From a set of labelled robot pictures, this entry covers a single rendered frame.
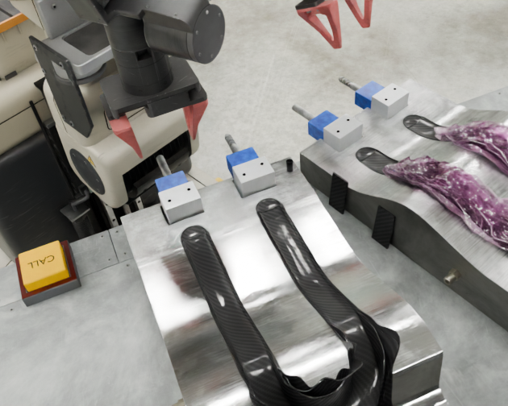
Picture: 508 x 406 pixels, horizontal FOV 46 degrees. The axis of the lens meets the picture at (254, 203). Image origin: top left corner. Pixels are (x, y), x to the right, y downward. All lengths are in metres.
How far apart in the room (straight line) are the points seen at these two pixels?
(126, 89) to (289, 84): 1.83
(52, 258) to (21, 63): 0.54
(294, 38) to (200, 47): 2.18
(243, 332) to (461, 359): 0.28
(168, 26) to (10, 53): 0.75
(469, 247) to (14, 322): 0.62
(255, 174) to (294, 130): 1.45
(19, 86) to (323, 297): 0.81
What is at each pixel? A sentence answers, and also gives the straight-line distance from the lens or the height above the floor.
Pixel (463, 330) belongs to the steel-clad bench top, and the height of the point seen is 0.80.
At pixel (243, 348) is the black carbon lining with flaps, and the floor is 0.91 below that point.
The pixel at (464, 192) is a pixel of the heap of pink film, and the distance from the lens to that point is 0.81.
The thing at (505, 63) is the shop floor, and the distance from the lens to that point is 2.68.
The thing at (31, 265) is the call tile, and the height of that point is 0.84.
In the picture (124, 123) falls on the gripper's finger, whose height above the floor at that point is 1.08.
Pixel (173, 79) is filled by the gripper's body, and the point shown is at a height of 1.10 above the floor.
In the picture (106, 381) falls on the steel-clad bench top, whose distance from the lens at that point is 0.82.
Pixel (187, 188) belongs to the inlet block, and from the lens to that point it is 0.82.
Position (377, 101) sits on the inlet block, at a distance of 0.99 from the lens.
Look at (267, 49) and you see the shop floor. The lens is 2.70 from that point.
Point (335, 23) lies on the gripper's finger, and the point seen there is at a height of 1.04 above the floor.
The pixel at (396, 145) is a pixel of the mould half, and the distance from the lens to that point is 0.95.
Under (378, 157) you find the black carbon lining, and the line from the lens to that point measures 0.94.
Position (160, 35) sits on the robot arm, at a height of 1.19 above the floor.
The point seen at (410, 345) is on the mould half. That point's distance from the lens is 0.65.
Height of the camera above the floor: 1.50
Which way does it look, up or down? 48 degrees down
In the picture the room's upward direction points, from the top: 7 degrees counter-clockwise
